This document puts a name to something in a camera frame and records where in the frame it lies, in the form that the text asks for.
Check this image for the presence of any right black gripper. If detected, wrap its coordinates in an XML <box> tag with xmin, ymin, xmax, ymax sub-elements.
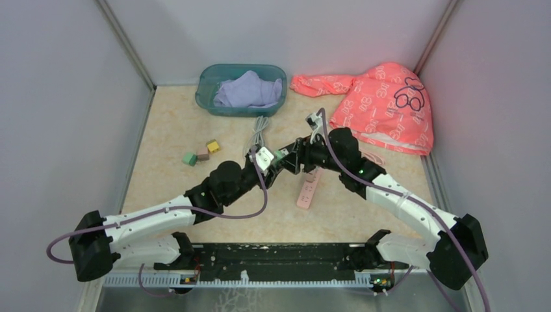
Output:
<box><xmin>278</xmin><ymin>131</ymin><xmax>345</xmax><ymax>174</ymax></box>

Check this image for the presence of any pink power strip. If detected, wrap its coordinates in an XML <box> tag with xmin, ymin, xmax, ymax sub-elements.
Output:
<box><xmin>296</xmin><ymin>168</ymin><xmax>323</xmax><ymax>209</ymax></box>

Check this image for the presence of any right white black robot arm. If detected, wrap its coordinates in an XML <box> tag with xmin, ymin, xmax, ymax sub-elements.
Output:
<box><xmin>281</xmin><ymin>128</ymin><xmax>489</xmax><ymax>290</ymax></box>

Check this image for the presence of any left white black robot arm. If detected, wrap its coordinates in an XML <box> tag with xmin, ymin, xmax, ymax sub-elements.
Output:
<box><xmin>68</xmin><ymin>148</ymin><xmax>286</xmax><ymax>282</ymax></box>

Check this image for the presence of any yellow charger plug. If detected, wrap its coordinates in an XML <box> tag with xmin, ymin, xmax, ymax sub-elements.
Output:
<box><xmin>206</xmin><ymin>139</ymin><xmax>220</xmax><ymax>154</ymax></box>

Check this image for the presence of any pink charger plug lower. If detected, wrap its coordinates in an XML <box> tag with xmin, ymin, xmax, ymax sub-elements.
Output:
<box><xmin>196</xmin><ymin>147</ymin><xmax>210</xmax><ymax>161</ymax></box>

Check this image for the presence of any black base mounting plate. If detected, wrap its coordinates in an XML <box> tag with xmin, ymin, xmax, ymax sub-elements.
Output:
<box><xmin>153</xmin><ymin>243</ymin><xmax>410</xmax><ymax>283</ymax></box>

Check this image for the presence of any lavender cloth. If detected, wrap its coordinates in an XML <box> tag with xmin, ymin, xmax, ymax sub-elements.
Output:
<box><xmin>213</xmin><ymin>71</ymin><xmax>283</xmax><ymax>108</ymax></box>

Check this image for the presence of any coral patterned jacket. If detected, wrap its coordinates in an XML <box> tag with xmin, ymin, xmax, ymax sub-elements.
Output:
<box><xmin>290</xmin><ymin>62</ymin><xmax>434</xmax><ymax>156</ymax></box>

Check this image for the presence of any teal plastic basin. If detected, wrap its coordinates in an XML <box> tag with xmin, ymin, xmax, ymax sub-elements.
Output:
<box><xmin>195</xmin><ymin>64</ymin><xmax>287</xmax><ymax>117</ymax></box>

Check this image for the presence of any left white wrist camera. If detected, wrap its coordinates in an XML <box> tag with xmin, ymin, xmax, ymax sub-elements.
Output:
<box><xmin>255</xmin><ymin>147</ymin><xmax>276</xmax><ymax>171</ymax></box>

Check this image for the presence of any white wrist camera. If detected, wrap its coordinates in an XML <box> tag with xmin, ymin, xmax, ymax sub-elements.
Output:
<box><xmin>255</xmin><ymin>147</ymin><xmax>276</xmax><ymax>171</ymax></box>
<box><xmin>305</xmin><ymin>111</ymin><xmax>324</xmax><ymax>132</ymax></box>

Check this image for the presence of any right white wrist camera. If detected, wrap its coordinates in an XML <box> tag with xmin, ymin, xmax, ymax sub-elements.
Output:
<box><xmin>305</xmin><ymin>111</ymin><xmax>324</xmax><ymax>132</ymax></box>

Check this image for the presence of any grey coiled power cable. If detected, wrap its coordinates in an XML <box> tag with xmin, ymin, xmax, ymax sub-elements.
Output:
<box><xmin>247</xmin><ymin>115</ymin><xmax>270</xmax><ymax>153</ymax></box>

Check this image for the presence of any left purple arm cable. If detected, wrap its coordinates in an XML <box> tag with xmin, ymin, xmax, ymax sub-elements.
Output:
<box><xmin>46</xmin><ymin>148</ymin><xmax>268</xmax><ymax>265</ymax></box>

